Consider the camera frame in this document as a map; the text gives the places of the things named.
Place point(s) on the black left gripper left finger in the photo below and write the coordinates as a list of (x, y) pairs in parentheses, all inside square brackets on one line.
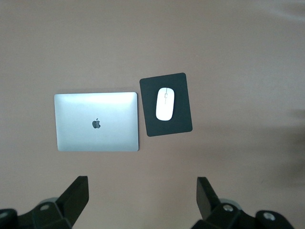
[(70, 205)]

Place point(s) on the black mouse pad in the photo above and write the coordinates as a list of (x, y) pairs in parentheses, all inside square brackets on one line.
[(181, 107)]

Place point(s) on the brown table cover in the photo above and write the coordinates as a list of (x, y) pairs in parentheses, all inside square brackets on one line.
[(152, 35)]

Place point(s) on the white computer mouse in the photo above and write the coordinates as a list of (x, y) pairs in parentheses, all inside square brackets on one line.
[(165, 107)]

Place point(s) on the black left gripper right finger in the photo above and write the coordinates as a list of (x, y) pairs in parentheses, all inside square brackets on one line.
[(212, 207)]

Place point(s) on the silver laptop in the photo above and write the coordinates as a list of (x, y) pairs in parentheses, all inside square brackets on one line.
[(95, 114)]

